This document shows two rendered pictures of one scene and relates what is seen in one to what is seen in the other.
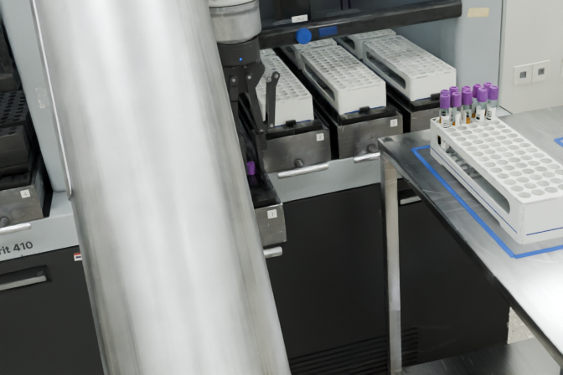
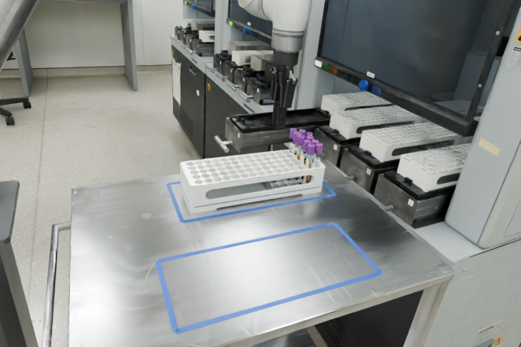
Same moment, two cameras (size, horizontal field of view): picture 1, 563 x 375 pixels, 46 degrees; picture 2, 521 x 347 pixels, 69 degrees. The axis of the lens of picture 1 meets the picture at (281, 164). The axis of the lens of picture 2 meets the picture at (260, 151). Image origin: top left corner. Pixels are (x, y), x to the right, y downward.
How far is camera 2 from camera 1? 1.21 m
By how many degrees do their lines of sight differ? 65
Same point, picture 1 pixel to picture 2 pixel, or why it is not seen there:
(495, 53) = (491, 195)
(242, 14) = (276, 35)
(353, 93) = (367, 138)
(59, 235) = not seen: hidden behind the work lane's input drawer
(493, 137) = (274, 164)
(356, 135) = (350, 161)
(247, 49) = (277, 56)
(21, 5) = not seen: hidden behind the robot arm
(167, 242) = not seen: outside the picture
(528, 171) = (224, 171)
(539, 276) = (146, 188)
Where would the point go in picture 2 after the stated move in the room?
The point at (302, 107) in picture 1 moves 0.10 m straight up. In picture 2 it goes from (344, 127) to (350, 94)
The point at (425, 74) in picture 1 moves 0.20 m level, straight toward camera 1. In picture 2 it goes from (411, 159) to (329, 154)
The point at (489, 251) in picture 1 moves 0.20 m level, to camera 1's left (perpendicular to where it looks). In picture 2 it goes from (175, 177) to (171, 139)
